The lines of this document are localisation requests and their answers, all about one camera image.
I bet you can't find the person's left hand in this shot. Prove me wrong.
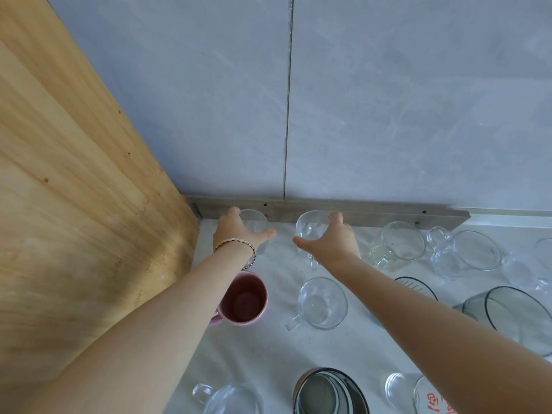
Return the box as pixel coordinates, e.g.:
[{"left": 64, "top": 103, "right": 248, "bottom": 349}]
[{"left": 212, "top": 206, "right": 277, "bottom": 263}]

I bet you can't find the white table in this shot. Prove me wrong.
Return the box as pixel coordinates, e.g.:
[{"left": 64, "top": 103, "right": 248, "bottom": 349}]
[{"left": 163, "top": 217, "right": 552, "bottom": 414}]

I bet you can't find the orange and grey ceramic cup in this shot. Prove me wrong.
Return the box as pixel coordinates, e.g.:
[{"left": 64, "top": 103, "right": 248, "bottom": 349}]
[{"left": 293, "top": 367, "right": 371, "bottom": 414}]

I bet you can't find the white backsplash strip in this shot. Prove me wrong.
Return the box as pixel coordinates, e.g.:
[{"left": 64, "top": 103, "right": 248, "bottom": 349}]
[{"left": 450, "top": 207, "right": 552, "bottom": 229}]

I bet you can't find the clear spouted glass cup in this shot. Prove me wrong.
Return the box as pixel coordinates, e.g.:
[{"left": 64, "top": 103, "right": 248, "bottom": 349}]
[{"left": 191, "top": 382, "right": 264, "bottom": 414}]

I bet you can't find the wide grey stepped glass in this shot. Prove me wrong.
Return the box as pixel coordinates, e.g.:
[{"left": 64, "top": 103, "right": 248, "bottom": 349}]
[{"left": 453, "top": 286, "right": 552, "bottom": 358}]

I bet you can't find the person's left forearm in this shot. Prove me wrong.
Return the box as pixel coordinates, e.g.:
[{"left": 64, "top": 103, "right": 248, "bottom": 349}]
[{"left": 13, "top": 243, "right": 255, "bottom": 414}]

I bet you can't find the person's right hand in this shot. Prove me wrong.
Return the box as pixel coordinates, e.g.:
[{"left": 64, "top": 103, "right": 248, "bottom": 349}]
[{"left": 292, "top": 212, "right": 361, "bottom": 270}]

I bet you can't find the grey metal wall strip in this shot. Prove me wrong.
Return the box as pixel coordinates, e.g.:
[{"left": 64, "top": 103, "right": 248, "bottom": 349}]
[{"left": 187, "top": 195, "right": 471, "bottom": 231}]

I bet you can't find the person's right forearm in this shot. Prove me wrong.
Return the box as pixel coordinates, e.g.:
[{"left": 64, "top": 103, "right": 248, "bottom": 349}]
[{"left": 334, "top": 254, "right": 552, "bottom": 414}]

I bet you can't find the wooden cabinet side panel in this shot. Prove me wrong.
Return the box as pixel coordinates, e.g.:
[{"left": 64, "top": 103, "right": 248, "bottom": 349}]
[{"left": 0, "top": 0, "right": 200, "bottom": 414}]

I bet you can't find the clear glass mug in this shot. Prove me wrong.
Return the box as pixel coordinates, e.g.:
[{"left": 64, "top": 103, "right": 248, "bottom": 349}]
[
  {"left": 369, "top": 221, "right": 427, "bottom": 272},
  {"left": 239, "top": 209, "right": 270, "bottom": 255},
  {"left": 295, "top": 210, "right": 333, "bottom": 272},
  {"left": 425, "top": 226, "right": 503, "bottom": 281},
  {"left": 500, "top": 236, "right": 552, "bottom": 296},
  {"left": 284, "top": 276, "right": 349, "bottom": 332}
]

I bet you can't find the thin braided bracelet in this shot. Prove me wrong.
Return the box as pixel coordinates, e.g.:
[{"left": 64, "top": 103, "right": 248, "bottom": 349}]
[{"left": 213, "top": 237, "right": 258, "bottom": 271}]

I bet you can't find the pink ceramic mug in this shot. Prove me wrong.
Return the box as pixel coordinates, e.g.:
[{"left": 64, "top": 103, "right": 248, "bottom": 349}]
[{"left": 209, "top": 271, "right": 269, "bottom": 327}]

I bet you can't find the tall grey ribbed glass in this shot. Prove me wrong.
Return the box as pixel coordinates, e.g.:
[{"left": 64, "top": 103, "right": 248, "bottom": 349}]
[{"left": 394, "top": 276, "right": 439, "bottom": 301}]

